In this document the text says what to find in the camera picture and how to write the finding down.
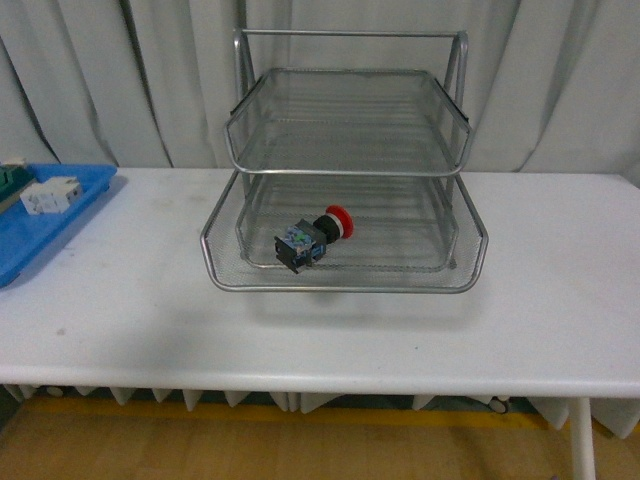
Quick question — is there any red emergency stop button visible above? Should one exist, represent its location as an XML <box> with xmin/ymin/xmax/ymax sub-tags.
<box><xmin>274</xmin><ymin>205</ymin><xmax>354</xmax><ymax>274</ymax></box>

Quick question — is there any silver mesh tray rack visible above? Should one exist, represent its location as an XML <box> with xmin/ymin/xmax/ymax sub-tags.
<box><xmin>200</xmin><ymin>28</ymin><xmax>489</xmax><ymax>294</ymax></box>

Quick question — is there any white circuit breaker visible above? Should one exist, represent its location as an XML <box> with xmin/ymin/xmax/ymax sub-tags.
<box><xmin>20</xmin><ymin>177</ymin><xmax>84</xmax><ymax>215</ymax></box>

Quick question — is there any white curtain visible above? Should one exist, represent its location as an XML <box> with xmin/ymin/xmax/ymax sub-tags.
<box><xmin>1</xmin><ymin>1</ymin><xmax>639</xmax><ymax>182</ymax></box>

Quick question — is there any blue plastic tray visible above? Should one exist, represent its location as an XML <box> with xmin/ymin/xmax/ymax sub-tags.
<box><xmin>1</xmin><ymin>164</ymin><xmax>117</xmax><ymax>288</ymax></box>

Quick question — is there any white table leg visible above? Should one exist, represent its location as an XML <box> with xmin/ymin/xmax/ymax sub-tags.
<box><xmin>569</xmin><ymin>397</ymin><xmax>596</xmax><ymax>480</ymax></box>

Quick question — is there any green knife switch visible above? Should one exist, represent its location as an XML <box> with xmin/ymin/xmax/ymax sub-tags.
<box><xmin>1</xmin><ymin>157</ymin><xmax>35</xmax><ymax>203</ymax></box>

